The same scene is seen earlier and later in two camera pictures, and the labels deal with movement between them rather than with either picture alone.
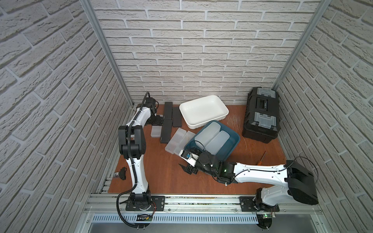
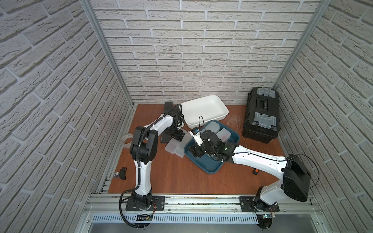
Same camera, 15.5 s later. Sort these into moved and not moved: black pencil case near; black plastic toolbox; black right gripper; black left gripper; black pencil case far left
Moved: black right gripper; black left gripper
Not moved: black plastic toolbox; black pencil case far left; black pencil case near
